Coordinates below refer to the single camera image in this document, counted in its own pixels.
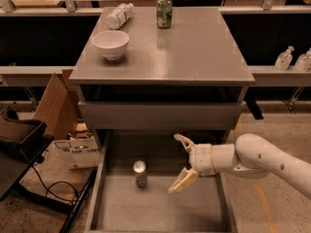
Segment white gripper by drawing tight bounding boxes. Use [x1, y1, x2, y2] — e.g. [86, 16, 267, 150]
[168, 134, 216, 194]

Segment silver redbull can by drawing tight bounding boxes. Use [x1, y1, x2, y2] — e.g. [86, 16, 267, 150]
[133, 160, 148, 187]

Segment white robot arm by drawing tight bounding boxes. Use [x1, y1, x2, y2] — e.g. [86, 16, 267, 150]
[168, 134, 311, 198]

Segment open grey middle drawer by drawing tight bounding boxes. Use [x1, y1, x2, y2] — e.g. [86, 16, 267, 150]
[85, 131, 237, 233]

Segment grey drawer cabinet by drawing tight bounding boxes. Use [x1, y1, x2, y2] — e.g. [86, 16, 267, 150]
[68, 6, 256, 233]

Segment closed grey top drawer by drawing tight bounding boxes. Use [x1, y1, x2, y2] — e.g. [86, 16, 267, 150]
[79, 101, 241, 132]

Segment green soda can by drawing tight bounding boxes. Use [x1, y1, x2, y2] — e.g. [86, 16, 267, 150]
[156, 0, 172, 28]

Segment white printed cardboard box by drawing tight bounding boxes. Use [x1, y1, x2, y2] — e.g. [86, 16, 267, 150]
[54, 139, 101, 169]

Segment white ceramic bowl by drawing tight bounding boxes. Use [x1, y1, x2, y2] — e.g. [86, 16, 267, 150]
[92, 30, 129, 60]

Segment brown cardboard box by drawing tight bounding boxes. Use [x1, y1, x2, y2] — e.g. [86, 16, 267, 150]
[33, 69, 81, 140]

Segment clear plastic water bottle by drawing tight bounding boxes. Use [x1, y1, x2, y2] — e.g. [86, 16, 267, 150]
[106, 3, 133, 30]

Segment black cable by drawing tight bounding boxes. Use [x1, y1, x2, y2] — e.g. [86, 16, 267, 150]
[30, 165, 90, 206]

